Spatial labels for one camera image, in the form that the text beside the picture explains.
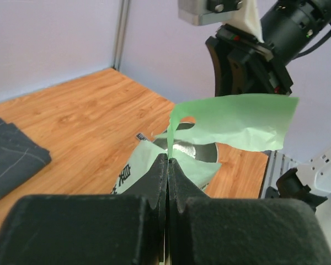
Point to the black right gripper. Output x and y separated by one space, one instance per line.
244 65

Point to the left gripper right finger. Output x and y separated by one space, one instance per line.
204 230

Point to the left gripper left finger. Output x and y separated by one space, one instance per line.
127 228

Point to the green litter bag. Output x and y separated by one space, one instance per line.
249 122

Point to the grey metal scoop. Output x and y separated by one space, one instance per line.
204 153

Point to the piano pattern bag clip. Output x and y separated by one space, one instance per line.
140 136

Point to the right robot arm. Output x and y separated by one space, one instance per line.
290 29

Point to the dark checked folded cloth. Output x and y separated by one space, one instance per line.
20 158

